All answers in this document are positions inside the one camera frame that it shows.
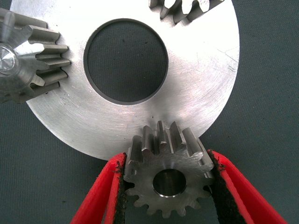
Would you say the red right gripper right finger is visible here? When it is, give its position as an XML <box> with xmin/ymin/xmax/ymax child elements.
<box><xmin>206</xmin><ymin>149</ymin><xmax>288</xmax><ymax>224</ymax></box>

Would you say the round metal carrier plate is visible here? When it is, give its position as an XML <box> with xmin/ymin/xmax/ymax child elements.
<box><xmin>10</xmin><ymin>0</ymin><xmax>241</xmax><ymax>162</ymax></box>

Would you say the dark grey table cloth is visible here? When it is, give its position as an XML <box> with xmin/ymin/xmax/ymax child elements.
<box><xmin>0</xmin><ymin>0</ymin><xmax>299</xmax><ymax>224</ymax></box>

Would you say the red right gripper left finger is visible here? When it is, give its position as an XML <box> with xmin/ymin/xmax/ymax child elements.
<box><xmin>69</xmin><ymin>151</ymin><xmax>128</xmax><ymax>224</ymax></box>

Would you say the small steel planetary gear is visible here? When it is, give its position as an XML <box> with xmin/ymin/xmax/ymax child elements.
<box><xmin>149</xmin><ymin>0</ymin><xmax>225</xmax><ymax>27</ymax></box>
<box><xmin>0</xmin><ymin>7</ymin><xmax>72</xmax><ymax>105</ymax></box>
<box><xmin>123</xmin><ymin>120</ymin><xmax>215</xmax><ymax>219</ymax></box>

